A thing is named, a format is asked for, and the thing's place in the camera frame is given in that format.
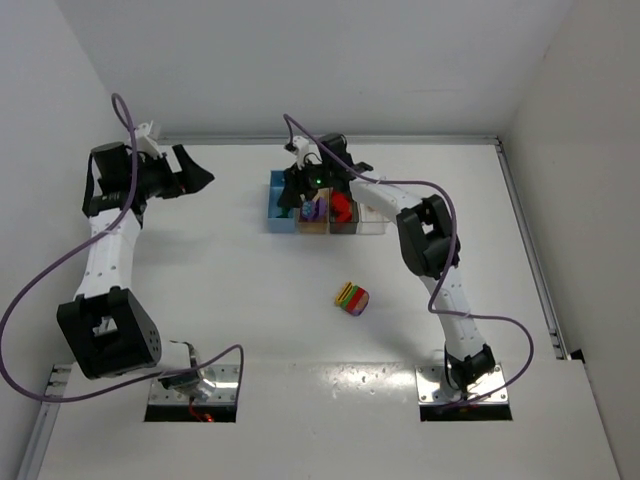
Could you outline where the purple lego brick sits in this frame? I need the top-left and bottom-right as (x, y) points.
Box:
(300, 200), (317, 221)

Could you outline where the purple green lego piece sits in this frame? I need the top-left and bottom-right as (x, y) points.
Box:
(313, 197), (328, 221)

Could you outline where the red arched lego brick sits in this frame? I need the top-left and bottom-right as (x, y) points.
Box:
(331, 191), (352, 215)

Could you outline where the striped lego block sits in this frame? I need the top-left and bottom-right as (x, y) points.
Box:
(334, 282), (370, 316)

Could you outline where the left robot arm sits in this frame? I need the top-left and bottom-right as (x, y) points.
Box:
(56, 142), (214, 379)

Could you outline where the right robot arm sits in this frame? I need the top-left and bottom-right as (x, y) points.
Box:
(278, 133), (496, 397)

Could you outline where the blue container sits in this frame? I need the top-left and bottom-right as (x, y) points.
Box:
(266, 170), (296, 234)

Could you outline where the tan translucent container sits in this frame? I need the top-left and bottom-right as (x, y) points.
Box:
(296, 189), (329, 234)

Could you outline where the grey translucent container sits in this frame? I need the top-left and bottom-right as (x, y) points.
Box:
(329, 190), (359, 235)

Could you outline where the clear container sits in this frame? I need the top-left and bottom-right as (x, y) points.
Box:
(356, 203), (389, 235)

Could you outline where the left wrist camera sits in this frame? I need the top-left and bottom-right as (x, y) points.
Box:
(134, 121), (162, 158)

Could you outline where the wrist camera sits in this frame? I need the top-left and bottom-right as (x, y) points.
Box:
(284, 136), (310, 170)
(134, 121), (162, 158)

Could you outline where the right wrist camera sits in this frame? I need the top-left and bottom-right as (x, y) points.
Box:
(284, 136), (310, 170)

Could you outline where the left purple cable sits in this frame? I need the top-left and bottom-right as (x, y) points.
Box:
(0, 93), (245, 404)

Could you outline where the purple cable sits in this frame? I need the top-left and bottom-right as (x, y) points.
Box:
(0, 93), (245, 404)
(282, 113), (535, 411)

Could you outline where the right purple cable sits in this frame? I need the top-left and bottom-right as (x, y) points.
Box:
(282, 113), (535, 411)

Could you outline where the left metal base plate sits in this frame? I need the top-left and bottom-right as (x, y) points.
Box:
(148, 364), (240, 407)

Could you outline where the metal base plate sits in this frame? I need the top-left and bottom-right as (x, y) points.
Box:
(148, 364), (240, 407)
(415, 363), (509, 406)

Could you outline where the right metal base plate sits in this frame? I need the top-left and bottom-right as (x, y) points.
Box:
(415, 363), (509, 406)

